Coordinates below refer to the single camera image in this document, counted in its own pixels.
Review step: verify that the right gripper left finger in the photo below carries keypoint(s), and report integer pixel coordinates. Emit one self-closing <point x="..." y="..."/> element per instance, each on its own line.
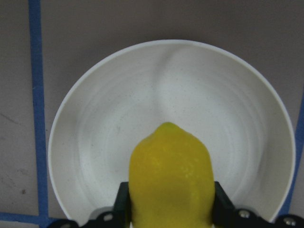
<point x="122" y="207"/>

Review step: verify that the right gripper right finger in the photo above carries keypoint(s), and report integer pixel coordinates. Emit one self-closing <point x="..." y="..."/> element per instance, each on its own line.
<point x="223" y="208"/>

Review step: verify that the yellow lemon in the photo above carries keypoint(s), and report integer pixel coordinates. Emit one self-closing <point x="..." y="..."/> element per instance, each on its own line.
<point x="171" y="182"/>

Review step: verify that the cream round plate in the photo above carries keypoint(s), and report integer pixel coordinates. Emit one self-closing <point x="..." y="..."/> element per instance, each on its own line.
<point x="208" y="92"/>

